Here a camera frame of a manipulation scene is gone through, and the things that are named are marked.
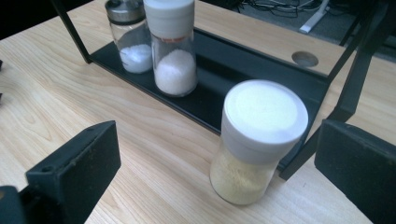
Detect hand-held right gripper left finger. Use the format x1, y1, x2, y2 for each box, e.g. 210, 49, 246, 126
18, 120, 121, 224

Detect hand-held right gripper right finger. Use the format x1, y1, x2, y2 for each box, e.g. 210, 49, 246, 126
314, 119, 396, 224

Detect glass jar of yellow granules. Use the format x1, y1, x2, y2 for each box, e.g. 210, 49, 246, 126
208, 78, 310, 206

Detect black metal rack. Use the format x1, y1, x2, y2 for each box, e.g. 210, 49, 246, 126
50, 0, 391, 181

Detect steel-lidded jar of white powder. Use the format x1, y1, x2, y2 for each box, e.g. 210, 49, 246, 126
105, 0, 154, 75

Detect white-lidded jar of white granules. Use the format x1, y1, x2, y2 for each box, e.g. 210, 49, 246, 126
143, 0, 199, 98

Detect white metal bar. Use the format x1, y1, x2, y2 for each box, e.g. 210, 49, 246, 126
298, 0, 331, 35

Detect black cables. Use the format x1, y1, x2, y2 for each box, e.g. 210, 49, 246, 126
241, 0, 325, 18

